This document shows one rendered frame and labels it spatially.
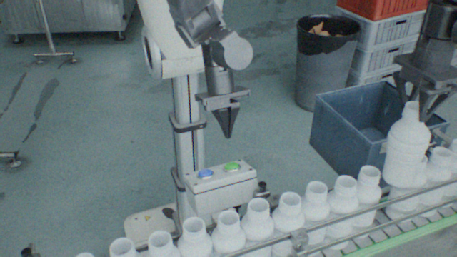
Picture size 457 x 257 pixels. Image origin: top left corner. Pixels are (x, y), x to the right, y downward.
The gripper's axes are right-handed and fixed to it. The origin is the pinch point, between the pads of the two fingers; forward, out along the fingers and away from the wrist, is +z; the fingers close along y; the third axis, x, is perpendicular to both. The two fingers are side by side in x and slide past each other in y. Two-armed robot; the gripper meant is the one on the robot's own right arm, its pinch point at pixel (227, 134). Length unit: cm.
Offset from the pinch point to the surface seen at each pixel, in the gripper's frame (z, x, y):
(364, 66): 29, 173, 173
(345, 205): 13.0, -18.8, 15.0
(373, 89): 11, 47, 76
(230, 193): 11.5, -3.9, -2.3
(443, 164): 10.8, -18.9, 38.7
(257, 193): 12.1, -6.0, 2.7
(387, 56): 25, 175, 196
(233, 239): 12.4, -18.8, -7.7
